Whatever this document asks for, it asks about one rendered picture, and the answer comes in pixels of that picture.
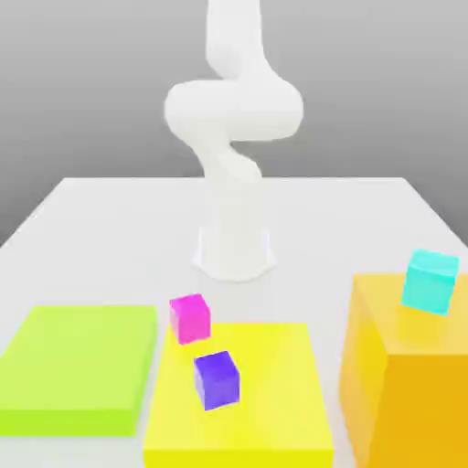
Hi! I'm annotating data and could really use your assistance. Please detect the large orange box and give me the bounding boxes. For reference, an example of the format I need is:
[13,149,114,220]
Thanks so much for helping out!
[338,272,468,468]

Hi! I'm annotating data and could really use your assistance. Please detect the small purple cube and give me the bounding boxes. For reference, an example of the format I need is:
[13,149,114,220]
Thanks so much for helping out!
[193,349,241,412]

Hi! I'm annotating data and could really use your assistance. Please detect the large lime green box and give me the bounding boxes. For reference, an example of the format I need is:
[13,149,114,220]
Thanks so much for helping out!
[0,305,158,438]

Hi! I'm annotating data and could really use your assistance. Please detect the small cyan cube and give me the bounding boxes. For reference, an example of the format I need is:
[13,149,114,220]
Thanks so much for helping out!
[399,248,461,317]

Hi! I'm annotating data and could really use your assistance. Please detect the small magenta cube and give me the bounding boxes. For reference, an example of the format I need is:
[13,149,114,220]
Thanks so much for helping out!
[168,292,212,346]

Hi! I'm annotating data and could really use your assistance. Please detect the large yellow box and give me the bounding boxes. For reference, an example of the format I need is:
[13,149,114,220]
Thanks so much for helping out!
[143,322,335,468]

